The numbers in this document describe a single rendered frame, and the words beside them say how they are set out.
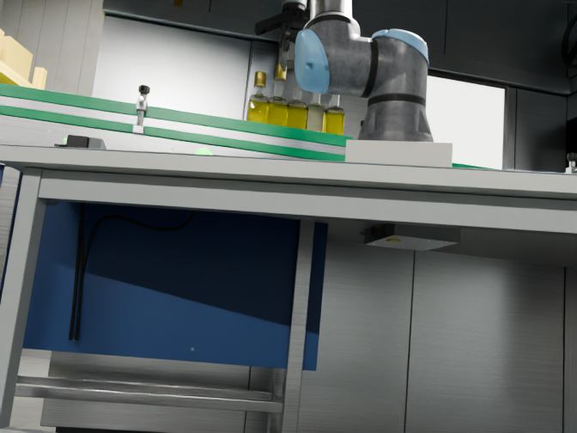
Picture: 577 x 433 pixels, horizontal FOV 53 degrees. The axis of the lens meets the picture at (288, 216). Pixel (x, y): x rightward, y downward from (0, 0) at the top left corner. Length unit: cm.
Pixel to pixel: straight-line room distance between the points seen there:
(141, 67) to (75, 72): 312
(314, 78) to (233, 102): 78
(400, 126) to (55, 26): 439
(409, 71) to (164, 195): 54
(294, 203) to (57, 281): 66
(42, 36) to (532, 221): 463
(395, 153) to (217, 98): 92
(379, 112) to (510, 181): 28
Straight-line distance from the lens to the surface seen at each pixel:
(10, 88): 164
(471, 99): 213
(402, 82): 117
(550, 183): 111
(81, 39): 513
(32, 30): 538
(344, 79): 115
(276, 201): 112
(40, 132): 157
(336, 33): 117
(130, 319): 150
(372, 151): 110
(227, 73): 193
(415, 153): 110
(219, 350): 150
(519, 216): 113
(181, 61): 194
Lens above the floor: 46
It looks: 10 degrees up
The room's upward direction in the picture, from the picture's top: 5 degrees clockwise
